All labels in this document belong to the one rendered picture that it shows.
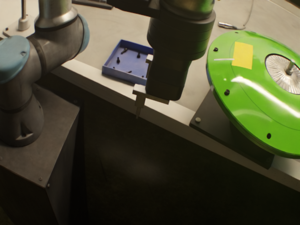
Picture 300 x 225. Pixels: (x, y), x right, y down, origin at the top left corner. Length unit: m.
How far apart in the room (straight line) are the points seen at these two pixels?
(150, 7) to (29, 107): 0.35
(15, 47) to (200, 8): 0.33
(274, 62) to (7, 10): 0.75
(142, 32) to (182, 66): 0.43
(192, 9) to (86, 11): 0.57
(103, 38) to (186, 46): 0.43
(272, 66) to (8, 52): 0.46
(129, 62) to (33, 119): 0.24
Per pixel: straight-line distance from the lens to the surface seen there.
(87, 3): 0.91
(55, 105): 0.72
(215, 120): 0.65
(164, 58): 0.39
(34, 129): 0.65
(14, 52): 0.55
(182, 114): 0.65
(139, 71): 0.71
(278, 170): 0.67
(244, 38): 0.62
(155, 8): 0.36
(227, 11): 1.04
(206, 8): 0.36
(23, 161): 0.65
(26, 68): 0.56
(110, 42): 0.77
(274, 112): 0.50
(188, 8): 0.35
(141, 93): 0.44
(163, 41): 0.38
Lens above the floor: 1.40
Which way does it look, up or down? 49 degrees down
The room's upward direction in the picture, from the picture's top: 13 degrees clockwise
